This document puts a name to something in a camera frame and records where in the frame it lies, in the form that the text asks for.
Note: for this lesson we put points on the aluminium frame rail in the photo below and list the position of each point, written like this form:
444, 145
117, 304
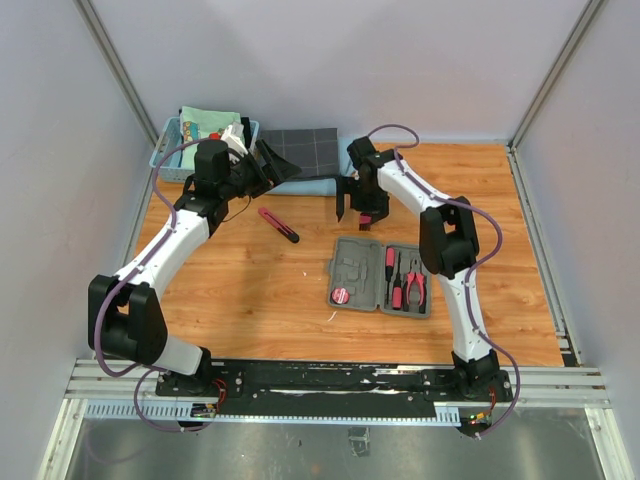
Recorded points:
572, 387

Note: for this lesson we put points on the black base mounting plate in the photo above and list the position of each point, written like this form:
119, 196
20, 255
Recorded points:
339, 391

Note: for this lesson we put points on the blue slotted cable duct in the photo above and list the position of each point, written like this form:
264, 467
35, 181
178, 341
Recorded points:
184, 411

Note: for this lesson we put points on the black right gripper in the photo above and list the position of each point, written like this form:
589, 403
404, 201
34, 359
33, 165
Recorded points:
347, 185

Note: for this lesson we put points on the pink hex key set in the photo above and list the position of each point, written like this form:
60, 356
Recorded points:
365, 222

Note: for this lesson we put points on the light blue folded cloth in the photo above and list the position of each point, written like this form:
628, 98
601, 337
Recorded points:
324, 187

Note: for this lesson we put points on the pink utility knife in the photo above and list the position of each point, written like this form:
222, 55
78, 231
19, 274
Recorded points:
279, 225

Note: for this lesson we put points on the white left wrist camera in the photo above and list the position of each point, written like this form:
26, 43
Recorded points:
233, 136

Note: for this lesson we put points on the mint patterned cloth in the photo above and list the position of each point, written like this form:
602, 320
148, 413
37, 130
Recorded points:
199, 124

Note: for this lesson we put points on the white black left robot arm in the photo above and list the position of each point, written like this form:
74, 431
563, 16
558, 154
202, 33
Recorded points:
125, 318

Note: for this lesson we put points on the dark grey checked cloth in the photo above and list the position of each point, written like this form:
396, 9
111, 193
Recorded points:
314, 151

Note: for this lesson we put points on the black cloth in basket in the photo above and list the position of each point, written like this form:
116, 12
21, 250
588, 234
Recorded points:
247, 134

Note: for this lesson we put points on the pink black pliers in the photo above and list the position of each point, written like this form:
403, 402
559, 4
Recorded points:
415, 291

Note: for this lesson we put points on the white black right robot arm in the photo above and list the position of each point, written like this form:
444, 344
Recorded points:
448, 247

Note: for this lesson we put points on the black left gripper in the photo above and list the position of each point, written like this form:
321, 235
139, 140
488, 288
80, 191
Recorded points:
276, 169

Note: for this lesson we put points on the blue plastic basket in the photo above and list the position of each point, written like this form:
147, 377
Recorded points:
172, 170

